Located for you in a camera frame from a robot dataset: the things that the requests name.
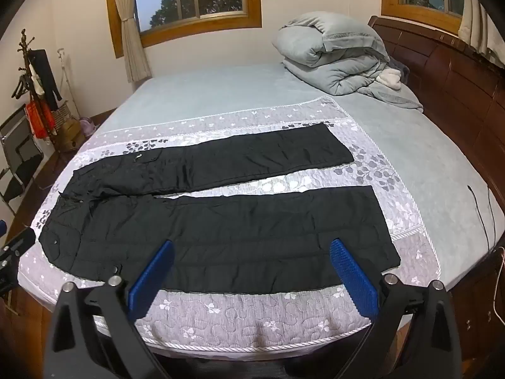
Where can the dark wooden bed frame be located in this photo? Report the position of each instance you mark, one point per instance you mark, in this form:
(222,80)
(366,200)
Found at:
(453,75)

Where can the brown bag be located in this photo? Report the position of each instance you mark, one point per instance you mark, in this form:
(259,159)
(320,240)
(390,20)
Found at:
(69,134)

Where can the purple cloth bundle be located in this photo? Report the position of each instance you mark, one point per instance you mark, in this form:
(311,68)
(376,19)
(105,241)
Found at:
(87,126)

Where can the floral quilted bed mat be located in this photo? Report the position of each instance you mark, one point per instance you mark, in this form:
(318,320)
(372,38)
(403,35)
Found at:
(236,323)

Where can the beige tied curtain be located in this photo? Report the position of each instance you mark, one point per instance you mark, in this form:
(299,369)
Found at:
(132,47)

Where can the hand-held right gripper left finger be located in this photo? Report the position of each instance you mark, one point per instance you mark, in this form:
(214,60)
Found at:
(152,276)

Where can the white fluffy cloth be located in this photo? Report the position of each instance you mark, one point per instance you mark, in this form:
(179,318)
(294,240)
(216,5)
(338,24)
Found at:
(388,78)

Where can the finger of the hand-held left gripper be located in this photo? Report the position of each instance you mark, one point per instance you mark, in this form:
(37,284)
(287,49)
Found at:
(2,228)
(17,244)

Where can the white hanging cloth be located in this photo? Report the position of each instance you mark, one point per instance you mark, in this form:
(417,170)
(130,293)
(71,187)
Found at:
(35,81)

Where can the black clothes hangers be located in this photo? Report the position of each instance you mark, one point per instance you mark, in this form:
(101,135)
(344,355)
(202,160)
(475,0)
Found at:
(19,87)

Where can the white pole stand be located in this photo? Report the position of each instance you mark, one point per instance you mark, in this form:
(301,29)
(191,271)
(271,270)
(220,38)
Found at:
(65,71)

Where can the grey sheeted mattress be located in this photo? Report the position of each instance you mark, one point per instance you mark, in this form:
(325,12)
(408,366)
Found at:
(236,90)

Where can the white pleated curtain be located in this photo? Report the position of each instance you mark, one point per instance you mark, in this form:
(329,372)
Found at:
(483,27)

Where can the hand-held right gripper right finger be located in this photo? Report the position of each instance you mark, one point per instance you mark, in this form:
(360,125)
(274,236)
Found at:
(353,280)

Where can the red bag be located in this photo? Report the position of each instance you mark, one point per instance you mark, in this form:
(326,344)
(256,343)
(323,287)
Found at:
(37,120)

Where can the black hanging garment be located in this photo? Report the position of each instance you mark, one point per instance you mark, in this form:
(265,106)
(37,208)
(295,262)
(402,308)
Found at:
(45,75)

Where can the wooden coat rack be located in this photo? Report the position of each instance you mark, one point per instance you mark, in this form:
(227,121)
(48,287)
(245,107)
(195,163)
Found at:
(24,43)

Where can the grey folded comforter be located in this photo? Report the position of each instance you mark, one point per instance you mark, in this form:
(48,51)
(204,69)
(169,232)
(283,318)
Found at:
(335,47)

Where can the black folding chair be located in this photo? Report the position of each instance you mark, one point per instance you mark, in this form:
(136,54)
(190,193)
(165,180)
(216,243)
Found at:
(19,154)

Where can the black pants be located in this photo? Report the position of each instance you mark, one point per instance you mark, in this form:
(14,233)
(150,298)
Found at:
(236,237)

